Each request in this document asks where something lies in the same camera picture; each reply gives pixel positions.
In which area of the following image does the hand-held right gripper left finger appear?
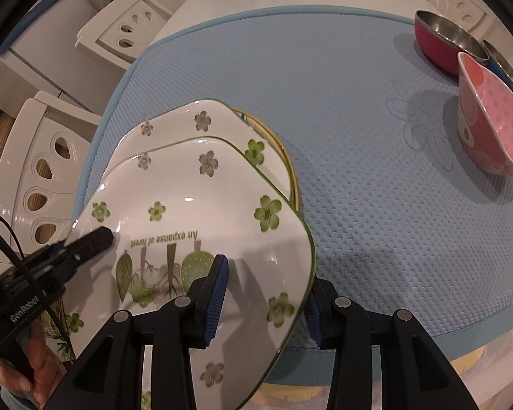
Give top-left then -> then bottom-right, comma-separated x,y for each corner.
47,254 -> 231,410

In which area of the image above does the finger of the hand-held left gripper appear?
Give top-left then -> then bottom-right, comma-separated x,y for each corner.
47,227 -> 114,274

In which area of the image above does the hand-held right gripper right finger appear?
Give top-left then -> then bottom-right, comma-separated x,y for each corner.
303,277 -> 479,410

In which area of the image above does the square green floral plate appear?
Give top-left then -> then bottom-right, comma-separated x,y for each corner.
62,137 -> 316,410
83,99 -> 293,223

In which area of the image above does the round gold-rimmed plate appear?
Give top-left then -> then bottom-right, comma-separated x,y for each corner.
231,108 -> 302,214

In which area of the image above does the pink polka dot bowl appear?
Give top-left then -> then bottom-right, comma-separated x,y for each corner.
455,51 -> 513,178

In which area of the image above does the magenta steel bowl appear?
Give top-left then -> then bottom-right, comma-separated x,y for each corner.
414,10 -> 490,77

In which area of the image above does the blue steel bowl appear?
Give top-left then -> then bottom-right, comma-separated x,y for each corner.
482,39 -> 513,108

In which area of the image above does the person's left hand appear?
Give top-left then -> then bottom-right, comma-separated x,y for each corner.
0,320 -> 69,406

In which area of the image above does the white refrigerator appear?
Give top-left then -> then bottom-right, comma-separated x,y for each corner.
0,0 -> 112,116

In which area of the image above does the light blue textured table mat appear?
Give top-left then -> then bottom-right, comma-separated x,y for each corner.
73,5 -> 513,346

